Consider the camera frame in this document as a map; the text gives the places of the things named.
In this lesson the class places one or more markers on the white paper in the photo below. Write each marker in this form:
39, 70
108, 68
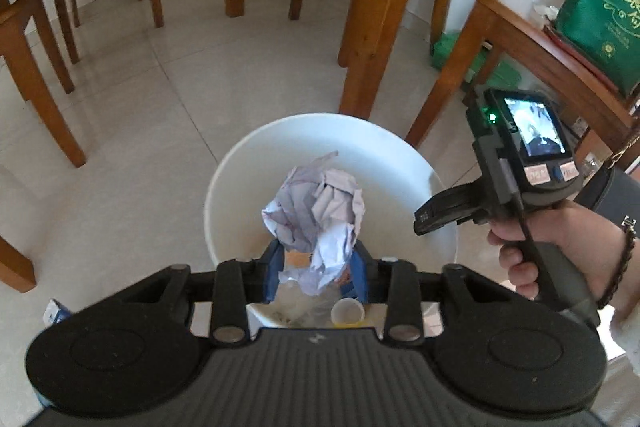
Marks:
315, 212

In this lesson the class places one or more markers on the small yellow plastic cup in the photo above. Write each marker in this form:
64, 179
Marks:
347, 313

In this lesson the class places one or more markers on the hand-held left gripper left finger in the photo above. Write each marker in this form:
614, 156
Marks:
272, 277

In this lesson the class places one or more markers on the person's right forearm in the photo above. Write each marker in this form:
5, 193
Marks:
630, 297

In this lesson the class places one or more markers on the white crumpled tissue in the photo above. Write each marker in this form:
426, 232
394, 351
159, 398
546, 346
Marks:
546, 14

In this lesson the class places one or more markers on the navy leather purse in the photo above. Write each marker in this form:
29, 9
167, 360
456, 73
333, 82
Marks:
607, 202

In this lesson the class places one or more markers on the blue drink carton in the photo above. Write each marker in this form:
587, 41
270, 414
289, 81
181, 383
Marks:
57, 311

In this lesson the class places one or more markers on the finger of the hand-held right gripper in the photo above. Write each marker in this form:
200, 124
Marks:
445, 209

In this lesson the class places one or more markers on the wooden table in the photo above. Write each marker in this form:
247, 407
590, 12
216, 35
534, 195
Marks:
385, 7

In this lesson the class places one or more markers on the white plastic bin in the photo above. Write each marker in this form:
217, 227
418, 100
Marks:
350, 147

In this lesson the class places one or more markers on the green plastic storage box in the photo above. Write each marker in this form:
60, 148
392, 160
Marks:
450, 52

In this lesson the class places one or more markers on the person's right hand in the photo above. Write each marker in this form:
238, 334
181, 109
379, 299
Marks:
575, 232

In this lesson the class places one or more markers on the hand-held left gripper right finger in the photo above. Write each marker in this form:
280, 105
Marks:
361, 277

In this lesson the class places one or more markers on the clear plastic wrapper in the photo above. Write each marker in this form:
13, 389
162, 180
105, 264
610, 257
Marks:
300, 302

